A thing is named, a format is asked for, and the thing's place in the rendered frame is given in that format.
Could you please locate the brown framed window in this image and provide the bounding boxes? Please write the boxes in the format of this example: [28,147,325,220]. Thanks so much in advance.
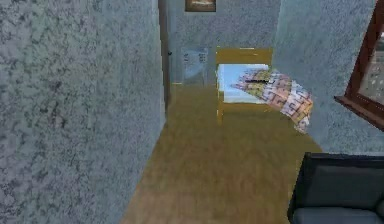
[334,0,384,132]

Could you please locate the dark room door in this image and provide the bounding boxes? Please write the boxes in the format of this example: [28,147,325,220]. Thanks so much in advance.
[157,0,172,111]

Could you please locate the brown framed wall picture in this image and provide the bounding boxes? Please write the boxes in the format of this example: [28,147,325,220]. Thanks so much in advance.
[184,0,217,13]

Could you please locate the yellow wooden bed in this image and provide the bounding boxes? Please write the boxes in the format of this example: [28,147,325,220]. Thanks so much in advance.
[214,47,294,126]

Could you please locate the colourful patchwork blanket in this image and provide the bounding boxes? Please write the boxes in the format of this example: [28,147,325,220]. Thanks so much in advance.
[231,68,314,134]

